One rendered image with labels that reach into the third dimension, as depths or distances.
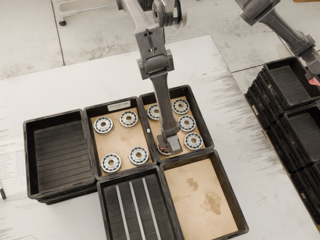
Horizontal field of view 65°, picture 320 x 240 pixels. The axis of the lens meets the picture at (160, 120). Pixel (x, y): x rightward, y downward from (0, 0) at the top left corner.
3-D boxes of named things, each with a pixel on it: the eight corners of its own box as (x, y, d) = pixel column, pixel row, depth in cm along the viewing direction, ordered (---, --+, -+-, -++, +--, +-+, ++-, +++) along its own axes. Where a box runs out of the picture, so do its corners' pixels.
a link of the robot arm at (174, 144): (178, 119, 107) (159, 126, 107) (187, 144, 103) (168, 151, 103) (178, 128, 118) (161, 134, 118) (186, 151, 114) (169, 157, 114)
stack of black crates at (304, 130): (264, 131, 218) (283, 113, 188) (294, 122, 224) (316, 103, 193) (288, 175, 202) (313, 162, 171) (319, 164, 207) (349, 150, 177)
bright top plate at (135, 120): (118, 112, 140) (118, 111, 139) (136, 109, 141) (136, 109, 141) (120, 128, 135) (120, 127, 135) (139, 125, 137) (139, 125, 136)
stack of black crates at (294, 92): (243, 94, 235) (263, 63, 195) (271, 86, 240) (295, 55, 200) (264, 131, 218) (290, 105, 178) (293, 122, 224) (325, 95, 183)
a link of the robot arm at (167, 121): (167, 44, 78) (134, 55, 77) (173, 55, 74) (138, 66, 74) (179, 123, 112) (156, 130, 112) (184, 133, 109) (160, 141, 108)
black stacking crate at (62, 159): (32, 130, 137) (23, 121, 127) (86, 118, 142) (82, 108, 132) (38, 203, 121) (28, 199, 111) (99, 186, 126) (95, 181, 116)
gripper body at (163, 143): (179, 143, 124) (182, 138, 117) (159, 148, 122) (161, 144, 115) (175, 131, 126) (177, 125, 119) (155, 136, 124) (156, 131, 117)
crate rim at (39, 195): (24, 123, 129) (22, 121, 127) (83, 109, 134) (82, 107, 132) (29, 200, 112) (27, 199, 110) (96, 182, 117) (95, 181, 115)
